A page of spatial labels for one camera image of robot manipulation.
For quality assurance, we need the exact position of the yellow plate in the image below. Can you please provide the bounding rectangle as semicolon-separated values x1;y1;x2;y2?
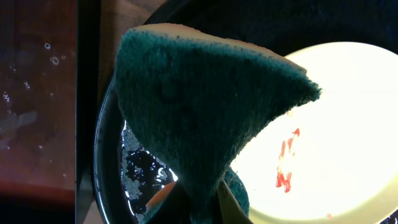
232;42;397;223

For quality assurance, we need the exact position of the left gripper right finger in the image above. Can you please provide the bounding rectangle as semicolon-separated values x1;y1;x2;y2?
217;180;252;224

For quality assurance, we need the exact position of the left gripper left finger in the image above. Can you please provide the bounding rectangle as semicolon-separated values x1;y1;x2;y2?
144;181;190;224

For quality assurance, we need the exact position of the black rectangular tray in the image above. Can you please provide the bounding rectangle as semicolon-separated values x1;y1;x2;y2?
1;1;100;223

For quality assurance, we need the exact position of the green yellow sponge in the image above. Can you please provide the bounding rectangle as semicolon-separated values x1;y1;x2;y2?
114;23;321;223

